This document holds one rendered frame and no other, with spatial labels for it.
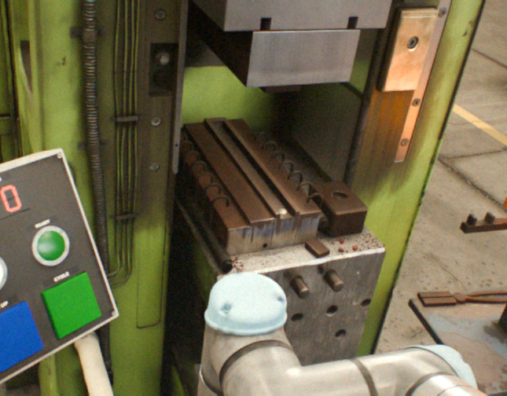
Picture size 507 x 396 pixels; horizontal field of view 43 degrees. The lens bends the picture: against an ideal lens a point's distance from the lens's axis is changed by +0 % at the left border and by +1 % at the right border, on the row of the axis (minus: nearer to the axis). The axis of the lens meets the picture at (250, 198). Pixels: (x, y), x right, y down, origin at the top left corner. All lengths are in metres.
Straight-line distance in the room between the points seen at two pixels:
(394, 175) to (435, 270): 1.43
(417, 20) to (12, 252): 0.87
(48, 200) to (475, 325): 1.04
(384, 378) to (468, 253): 2.56
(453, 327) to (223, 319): 1.05
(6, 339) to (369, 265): 0.74
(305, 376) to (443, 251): 2.54
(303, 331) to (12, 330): 0.67
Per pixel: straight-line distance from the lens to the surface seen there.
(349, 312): 1.44
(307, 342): 1.44
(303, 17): 1.06
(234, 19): 1.01
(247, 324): 0.58
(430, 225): 3.24
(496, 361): 1.55
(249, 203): 1.27
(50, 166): 0.98
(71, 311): 0.99
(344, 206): 1.34
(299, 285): 1.26
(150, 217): 1.32
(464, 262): 3.06
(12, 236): 0.96
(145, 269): 1.40
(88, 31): 1.08
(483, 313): 1.66
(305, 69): 1.10
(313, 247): 1.29
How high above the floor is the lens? 1.68
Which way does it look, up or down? 33 degrees down
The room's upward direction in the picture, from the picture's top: 8 degrees clockwise
